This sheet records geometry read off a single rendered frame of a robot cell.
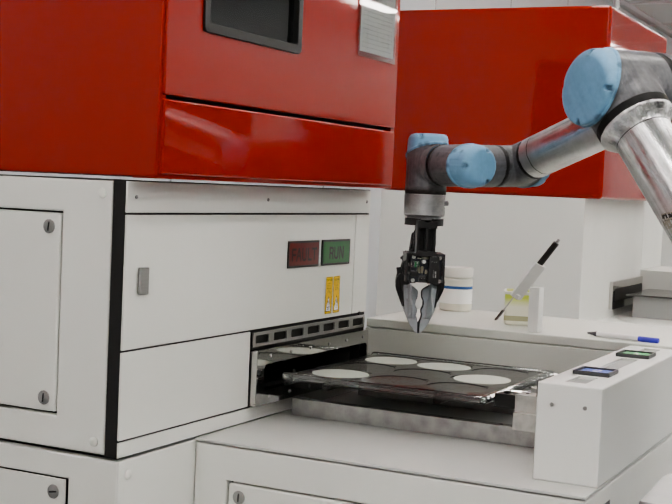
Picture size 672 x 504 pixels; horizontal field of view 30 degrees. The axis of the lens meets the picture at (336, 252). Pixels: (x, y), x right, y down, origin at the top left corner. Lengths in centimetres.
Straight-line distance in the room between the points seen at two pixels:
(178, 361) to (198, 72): 44
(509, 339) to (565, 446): 62
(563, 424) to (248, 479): 50
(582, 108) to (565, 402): 43
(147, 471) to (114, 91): 56
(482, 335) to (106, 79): 95
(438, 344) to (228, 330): 55
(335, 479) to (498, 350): 63
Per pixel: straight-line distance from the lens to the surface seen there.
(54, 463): 192
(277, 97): 205
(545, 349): 238
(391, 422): 214
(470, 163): 216
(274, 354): 217
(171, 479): 197
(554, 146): 217
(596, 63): 188
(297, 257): 223
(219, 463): 199
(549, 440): 182
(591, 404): 179
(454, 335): 245
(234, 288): 206
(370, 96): 237
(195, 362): 198
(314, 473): 191
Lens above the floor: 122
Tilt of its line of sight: 3 degrees down
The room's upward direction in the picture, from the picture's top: 3 degrees clockwise
